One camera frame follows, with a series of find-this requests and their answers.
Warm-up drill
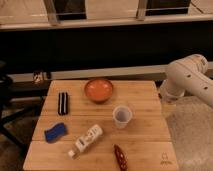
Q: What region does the white ceramic cup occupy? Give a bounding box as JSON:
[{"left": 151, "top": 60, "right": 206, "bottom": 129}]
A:
[{"left": 112, "top": 105, "right": 133, "bottom": 129}]

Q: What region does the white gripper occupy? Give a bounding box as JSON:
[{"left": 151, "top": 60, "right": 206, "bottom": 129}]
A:
[{"left": 159, "top": 87, "right": 182, "bottom": 118}]

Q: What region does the white plastic bottle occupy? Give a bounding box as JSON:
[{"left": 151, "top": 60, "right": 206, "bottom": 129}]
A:
[{"left": 68, "top": 124, "right": 103, "bottom": 158}]

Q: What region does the orange bowl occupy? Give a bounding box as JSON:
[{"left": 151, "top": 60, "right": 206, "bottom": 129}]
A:
[{"left": 84, "top": 78, "right": 113, "bottom": 103}]

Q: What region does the black office chair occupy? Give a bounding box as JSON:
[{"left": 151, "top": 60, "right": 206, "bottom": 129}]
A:
[{"left": 0, "top": 60, "right": 41, "bottom": 154}]

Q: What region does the blue sponge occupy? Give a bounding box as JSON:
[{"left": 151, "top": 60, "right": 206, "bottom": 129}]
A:
[{"left": 44, "top": 123, "right": 67, "bottom": 143}]

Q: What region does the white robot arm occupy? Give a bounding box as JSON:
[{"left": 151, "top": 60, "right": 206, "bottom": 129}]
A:
[{"left": 159, "top": 54, "right": 213, "bottom": 118}]

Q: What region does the black table clamp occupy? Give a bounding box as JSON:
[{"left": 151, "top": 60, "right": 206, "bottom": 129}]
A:
[{"left": 33, "top": 71, "right": 51, "bottom": 84}]

